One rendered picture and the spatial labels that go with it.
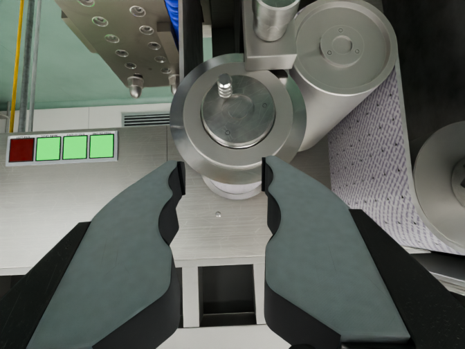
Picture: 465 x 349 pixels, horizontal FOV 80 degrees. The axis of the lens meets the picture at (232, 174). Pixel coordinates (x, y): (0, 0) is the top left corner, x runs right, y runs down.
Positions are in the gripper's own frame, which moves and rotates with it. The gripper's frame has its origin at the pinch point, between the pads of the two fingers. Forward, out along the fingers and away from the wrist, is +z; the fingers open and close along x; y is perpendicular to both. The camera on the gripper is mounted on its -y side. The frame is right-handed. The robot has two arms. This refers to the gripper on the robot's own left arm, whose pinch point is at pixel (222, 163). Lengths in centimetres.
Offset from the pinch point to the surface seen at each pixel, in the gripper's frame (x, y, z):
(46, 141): -41, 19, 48
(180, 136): -5.0, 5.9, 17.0
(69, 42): -118, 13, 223
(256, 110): 3.1, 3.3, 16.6
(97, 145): -30, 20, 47
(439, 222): 21.2, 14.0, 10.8
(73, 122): -174, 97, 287
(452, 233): 22.4, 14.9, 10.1
